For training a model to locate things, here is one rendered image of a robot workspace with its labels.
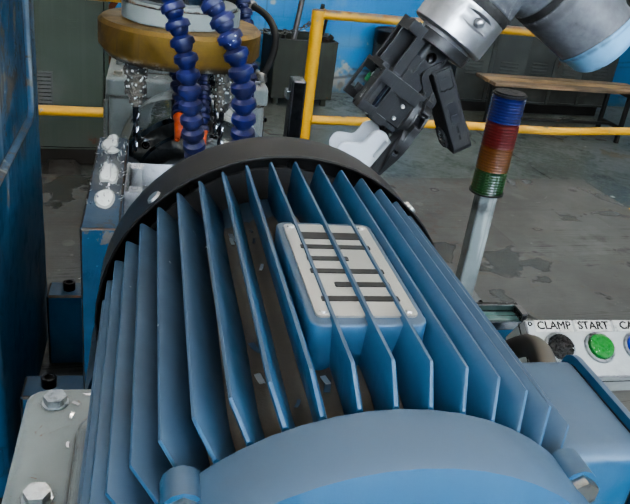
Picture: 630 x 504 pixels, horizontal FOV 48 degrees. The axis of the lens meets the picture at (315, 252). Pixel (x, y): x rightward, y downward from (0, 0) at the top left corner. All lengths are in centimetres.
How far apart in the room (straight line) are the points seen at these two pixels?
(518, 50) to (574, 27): 558
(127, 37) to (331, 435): 64
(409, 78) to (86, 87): 330
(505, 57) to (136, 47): 575
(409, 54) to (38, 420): 55
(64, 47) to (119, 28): 321
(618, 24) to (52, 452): 72
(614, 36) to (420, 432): 74
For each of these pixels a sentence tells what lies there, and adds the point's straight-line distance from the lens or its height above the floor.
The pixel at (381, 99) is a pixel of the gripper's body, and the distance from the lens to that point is 82.
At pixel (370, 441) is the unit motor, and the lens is 19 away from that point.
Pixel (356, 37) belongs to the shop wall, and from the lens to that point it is 633.
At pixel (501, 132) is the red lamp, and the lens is 131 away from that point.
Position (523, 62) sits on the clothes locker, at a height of 47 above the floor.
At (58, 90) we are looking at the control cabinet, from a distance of 405.
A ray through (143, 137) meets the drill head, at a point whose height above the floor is 113.
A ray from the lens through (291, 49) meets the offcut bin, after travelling 566.
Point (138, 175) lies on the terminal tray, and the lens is 94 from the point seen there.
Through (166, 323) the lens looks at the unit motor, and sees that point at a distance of 25.
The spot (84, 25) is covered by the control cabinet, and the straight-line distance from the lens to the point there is 398.
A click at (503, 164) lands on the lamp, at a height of 109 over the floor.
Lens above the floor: 147
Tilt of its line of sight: 26 degrees down
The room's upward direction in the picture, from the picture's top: 8 degrees clockwise
